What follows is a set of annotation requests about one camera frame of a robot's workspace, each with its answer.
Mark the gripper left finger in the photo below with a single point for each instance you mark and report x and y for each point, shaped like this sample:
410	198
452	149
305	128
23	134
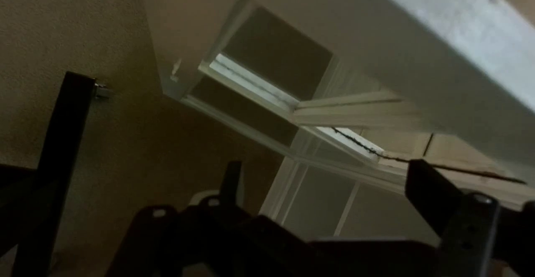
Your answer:
217	231

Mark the white framed window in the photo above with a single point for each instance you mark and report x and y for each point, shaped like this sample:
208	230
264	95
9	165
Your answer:
267	64

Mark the black metal frame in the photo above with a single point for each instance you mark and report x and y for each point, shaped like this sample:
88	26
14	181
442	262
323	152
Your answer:
58	160

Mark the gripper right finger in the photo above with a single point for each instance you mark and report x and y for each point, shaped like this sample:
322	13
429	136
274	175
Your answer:
468	227

